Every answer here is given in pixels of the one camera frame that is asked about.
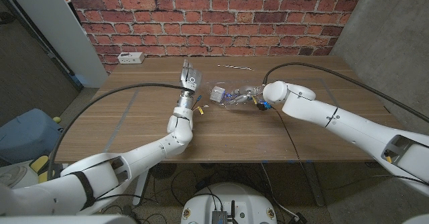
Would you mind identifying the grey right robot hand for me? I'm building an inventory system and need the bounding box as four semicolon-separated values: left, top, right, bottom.
225;85;265;107

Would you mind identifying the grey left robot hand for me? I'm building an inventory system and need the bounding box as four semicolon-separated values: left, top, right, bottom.
177;58;204;109

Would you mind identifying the clear cellophane sheet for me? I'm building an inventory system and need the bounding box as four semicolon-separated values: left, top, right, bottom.
204;62;269;113

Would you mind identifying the small white block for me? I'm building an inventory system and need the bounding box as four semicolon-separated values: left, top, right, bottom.
209;85;226;103

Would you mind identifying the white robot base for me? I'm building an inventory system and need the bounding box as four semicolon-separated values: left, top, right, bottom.
180;182;278;224

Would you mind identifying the white power strip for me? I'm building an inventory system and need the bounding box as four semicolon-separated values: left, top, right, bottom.
117;52;145;65

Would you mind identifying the red brick print backdrop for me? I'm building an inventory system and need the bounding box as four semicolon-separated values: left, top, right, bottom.
63;0;368;74

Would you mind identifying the black round mesh object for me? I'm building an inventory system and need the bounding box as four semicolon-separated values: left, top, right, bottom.
149;163;178;180

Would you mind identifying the grey table leg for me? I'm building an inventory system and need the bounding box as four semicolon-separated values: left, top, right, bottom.
303;162;326;207

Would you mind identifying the white table leg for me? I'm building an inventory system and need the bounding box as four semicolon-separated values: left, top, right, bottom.
132;170;150;207

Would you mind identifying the black radio box with antenna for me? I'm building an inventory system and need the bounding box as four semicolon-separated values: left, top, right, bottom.
210;200;237;224

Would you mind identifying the black power plug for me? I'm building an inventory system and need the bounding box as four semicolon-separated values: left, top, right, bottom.
291;212;308;224

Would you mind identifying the white partition panel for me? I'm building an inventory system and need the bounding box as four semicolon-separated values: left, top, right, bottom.
3;0;109;89

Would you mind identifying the blue plastic bin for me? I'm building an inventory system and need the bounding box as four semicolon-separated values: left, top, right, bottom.
0;108;66;166

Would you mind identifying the yellow and black foot pedal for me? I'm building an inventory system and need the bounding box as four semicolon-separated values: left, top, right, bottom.
29;155;51;184

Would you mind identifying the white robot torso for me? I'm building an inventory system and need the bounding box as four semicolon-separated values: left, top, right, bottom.
0;213;138;224

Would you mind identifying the grey sneaker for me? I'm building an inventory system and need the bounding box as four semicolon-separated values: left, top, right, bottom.
0;165;27;188

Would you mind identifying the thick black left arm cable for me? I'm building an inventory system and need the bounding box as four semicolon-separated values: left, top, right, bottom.
46;82;194;182

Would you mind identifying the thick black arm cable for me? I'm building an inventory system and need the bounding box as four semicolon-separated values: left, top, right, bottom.
46;82;194;182
262;62;429;124

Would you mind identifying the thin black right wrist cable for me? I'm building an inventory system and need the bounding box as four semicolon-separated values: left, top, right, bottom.
269;106;308;171

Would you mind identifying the white floor cable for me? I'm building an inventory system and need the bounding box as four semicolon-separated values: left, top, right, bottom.
260;163;300;219

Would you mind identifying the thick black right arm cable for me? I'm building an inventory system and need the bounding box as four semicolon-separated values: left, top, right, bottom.
262;62;429;124

